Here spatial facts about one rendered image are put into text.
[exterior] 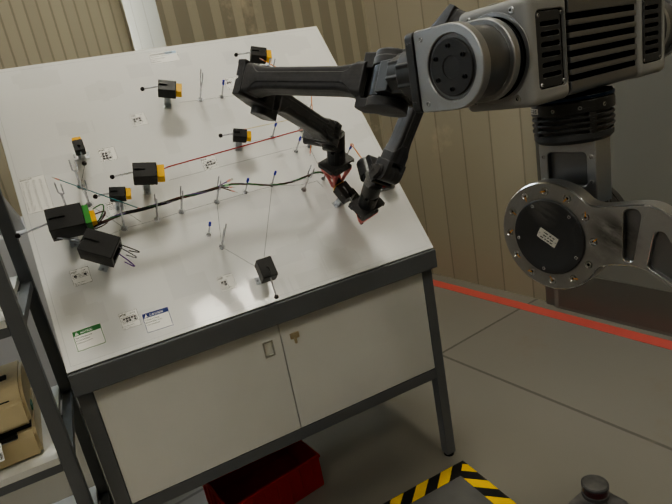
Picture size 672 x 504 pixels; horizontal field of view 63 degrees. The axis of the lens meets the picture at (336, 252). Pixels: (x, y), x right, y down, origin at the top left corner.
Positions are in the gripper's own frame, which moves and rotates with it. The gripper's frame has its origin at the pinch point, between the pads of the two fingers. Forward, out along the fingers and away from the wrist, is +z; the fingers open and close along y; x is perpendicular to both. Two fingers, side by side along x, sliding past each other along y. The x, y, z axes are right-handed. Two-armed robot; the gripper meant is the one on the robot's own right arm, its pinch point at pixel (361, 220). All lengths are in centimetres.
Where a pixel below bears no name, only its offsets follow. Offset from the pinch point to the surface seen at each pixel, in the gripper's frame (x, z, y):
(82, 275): -30, -1, 80
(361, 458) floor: 53, 86, 26
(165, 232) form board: -30, -1, 54
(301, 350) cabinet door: 18.4, 21.8, 36.9
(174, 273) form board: -17, 1, 59
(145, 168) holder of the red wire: -44, -14, 50
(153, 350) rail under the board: -1, 4, 75
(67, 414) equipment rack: -12, 36, 104
